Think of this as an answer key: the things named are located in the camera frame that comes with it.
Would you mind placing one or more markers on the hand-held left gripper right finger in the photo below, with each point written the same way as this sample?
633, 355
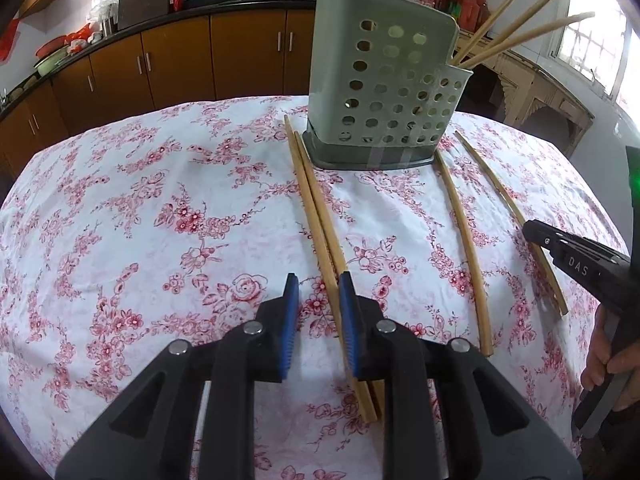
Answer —
350, 330

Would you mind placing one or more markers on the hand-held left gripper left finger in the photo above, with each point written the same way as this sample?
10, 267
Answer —
290, 330

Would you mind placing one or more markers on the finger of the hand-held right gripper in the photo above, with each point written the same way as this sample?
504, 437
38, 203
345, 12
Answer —
575, 260

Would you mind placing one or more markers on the bamboo chopstick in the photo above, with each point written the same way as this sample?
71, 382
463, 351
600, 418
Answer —
492, 20
311, 210
470, 252
540, 35
324, 210
520, 20
492, 180

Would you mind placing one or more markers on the grey perforated utensil holder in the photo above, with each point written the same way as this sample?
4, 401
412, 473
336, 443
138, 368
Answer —
380, 85

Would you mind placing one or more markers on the person's right hand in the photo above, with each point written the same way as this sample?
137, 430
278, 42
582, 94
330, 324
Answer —
595, 355

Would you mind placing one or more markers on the cream wooden side table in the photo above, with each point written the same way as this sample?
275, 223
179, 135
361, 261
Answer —
550, 95

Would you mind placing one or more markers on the red floral tablecloth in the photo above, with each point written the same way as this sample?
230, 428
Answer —
150, 260

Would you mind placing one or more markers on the barred window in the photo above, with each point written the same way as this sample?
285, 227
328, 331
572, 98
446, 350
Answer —
590, 40

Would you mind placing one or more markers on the wooden base cabinets black countertop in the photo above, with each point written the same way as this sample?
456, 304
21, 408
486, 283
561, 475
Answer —
175, 60

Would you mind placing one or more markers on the dark cutting board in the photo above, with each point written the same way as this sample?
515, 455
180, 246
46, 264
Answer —
144, 5

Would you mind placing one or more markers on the green basin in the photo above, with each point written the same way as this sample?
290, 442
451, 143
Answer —
50, 64

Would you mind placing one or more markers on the crumpled red plastic bag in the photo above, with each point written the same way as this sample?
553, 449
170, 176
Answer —
80, 35

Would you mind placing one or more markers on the white plastic bag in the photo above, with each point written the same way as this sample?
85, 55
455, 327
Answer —
102, 12

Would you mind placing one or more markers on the red basin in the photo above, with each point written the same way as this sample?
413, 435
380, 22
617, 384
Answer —
50, 46

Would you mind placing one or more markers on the hanging red plastic bag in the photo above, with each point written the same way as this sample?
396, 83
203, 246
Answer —
9, 40

